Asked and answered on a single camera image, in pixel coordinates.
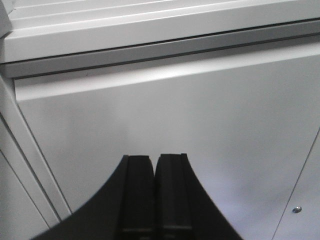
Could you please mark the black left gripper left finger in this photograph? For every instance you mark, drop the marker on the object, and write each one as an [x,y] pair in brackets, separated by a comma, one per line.
[122,209]

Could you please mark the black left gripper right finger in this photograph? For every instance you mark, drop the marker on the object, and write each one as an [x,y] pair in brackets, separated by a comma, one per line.
[184,210]

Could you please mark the white cabinet door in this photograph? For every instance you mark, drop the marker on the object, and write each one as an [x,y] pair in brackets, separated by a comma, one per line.
[246,121]

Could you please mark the silver screw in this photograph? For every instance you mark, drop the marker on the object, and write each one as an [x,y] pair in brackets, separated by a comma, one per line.
[297,209]

